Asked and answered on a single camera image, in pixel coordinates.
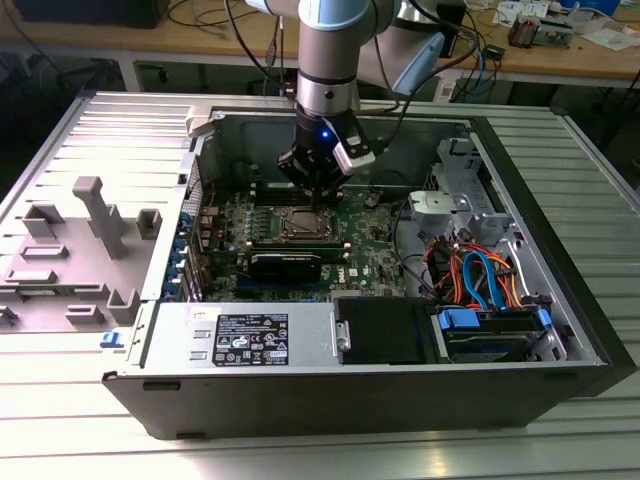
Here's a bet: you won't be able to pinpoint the metal socket cover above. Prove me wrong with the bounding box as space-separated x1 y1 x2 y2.
274 205 332 240

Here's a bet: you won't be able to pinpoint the CPU socket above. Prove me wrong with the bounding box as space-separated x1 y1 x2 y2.
271 203 335 242

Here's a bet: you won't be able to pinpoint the green motherboard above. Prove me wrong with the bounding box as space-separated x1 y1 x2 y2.
197 187 419 304

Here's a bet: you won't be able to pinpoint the black graphics card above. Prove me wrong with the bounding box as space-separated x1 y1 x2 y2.
247 251 325 292

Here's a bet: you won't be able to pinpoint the grey case latch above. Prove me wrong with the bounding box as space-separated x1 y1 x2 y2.
183 102 225 139

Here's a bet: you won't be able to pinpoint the pale blue teach pendant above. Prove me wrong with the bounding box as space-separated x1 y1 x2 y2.
391 32 447 97

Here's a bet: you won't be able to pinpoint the black drive cage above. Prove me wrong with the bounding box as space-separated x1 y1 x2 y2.
332 295 437 365

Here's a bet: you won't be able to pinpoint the black rating label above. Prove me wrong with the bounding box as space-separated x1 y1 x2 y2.
214 313 291 366

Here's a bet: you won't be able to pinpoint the small black box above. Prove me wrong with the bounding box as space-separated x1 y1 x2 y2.
436 0 470 60

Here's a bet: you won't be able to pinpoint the wooden workbench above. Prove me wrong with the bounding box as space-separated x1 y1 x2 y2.
0 0 640 84

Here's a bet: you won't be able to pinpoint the blue disk carrier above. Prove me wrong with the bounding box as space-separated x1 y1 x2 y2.
433 306 552 334

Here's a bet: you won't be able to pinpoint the silver power supply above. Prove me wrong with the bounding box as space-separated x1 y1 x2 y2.
149 301 344 372

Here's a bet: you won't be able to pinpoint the copper finned cooler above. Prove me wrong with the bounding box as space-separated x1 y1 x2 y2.
508 13 540 50

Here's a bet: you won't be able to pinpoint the white papers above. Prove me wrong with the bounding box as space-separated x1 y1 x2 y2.
492 0 549 26

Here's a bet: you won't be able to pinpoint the hard disk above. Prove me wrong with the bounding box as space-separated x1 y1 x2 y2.
446 332 532 363

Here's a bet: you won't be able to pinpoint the grey parts rack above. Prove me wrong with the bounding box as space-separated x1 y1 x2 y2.
0 174 164 334

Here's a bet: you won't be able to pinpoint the large black box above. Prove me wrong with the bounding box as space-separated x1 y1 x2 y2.
13 0 162 30

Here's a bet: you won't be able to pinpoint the grey tray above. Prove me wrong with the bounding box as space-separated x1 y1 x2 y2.
537 10 575 50

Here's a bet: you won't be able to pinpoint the blue box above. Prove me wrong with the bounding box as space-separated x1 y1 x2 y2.
578 0 622 15

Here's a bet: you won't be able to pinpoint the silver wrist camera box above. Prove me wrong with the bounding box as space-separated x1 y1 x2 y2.
322 115 377 177

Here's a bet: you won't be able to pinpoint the silver disk bay bracket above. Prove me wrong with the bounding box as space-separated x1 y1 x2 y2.
405 188 506 236

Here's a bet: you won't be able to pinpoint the blue cable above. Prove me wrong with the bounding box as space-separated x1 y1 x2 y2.
474 42 499 104

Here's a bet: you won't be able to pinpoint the blue wire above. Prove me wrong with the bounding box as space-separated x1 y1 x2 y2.
462 251 507 312

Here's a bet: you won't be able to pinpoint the orange wire bundle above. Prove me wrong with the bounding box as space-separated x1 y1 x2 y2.
424 238 532 312

